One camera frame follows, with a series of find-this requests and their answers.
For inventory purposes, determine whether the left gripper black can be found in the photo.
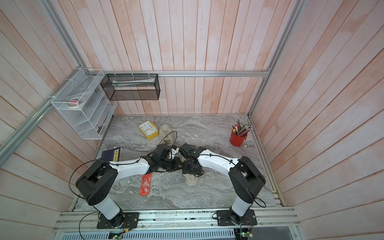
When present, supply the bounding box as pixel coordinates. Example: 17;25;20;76
159;156;183;172

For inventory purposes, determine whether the beige sneaker one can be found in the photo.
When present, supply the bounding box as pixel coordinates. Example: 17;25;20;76
179;148;199;186
159;124;177;146

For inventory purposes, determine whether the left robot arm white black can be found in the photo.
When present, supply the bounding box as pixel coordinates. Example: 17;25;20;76
76;144;181;221

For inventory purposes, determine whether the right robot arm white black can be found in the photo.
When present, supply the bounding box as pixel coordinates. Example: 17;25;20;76
179;144;266;218

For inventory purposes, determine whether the red pencil cup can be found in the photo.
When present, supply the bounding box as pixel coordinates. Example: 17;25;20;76
230;132;248;147

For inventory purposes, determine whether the coloured pencils bunch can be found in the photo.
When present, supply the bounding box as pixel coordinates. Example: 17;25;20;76
232;120;253;137

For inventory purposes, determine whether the dark blue book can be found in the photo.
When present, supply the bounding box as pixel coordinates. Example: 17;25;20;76
101;147;122;162

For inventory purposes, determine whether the tape roll on shelf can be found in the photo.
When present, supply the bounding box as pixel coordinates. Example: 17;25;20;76
65;96;87;109

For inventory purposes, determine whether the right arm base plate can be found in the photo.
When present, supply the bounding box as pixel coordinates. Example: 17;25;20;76
216;209;258;227

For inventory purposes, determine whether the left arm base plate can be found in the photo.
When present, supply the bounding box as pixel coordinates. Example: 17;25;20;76
97;212;140;229

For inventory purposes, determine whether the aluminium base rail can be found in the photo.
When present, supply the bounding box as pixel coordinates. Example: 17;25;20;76
53;207;301;233

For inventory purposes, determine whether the black mesh wall basket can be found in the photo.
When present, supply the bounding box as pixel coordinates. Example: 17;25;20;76
101;74;161;101

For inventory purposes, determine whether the white wire wall shelf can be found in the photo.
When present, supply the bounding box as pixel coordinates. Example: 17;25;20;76
52;68;117;140

